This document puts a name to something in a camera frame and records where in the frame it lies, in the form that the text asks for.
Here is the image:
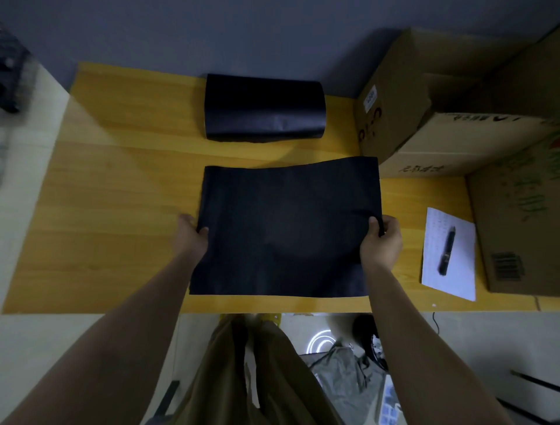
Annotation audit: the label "person's left forearm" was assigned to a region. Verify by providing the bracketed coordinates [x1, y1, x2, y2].
[0, 258, 202, 425]

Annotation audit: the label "large printed cardboard box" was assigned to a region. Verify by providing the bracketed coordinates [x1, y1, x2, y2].
[464, 26, 560, 298]

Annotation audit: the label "person's right hand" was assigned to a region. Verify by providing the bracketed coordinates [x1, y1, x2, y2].
[358, 214, 404, 272]

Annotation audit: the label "olive trousers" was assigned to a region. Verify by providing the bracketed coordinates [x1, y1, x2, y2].
[168, 316, 347, 425]

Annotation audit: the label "grey plastic bag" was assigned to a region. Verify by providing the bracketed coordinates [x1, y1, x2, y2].
[308, 343, 386, 425]

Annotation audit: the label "person's left hand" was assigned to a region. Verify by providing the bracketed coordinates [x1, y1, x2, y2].
[173, 213, 210, 268]

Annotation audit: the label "white paper sheet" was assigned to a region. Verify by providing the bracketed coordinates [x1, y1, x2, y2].
[421, 207, 478, 303]

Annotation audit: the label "person's right forearm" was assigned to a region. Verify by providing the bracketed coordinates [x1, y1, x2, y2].
[367, 262, 517, 425]

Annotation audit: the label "yellow wooden table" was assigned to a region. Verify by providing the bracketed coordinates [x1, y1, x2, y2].
[2, 61, 560, 315]

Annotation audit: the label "black pen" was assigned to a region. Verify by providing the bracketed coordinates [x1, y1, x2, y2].
[438, 225, 457, 277]

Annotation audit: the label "white blue packet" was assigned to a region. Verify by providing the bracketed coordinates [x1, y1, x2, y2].
[377, 381, 405, 425]

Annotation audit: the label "black bag stack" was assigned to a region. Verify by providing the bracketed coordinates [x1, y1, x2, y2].
[204, 73, 327, 143]

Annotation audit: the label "black rod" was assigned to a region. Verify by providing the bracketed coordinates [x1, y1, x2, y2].
[496, 396, 560, 425]
[509, 370, 560, 393]

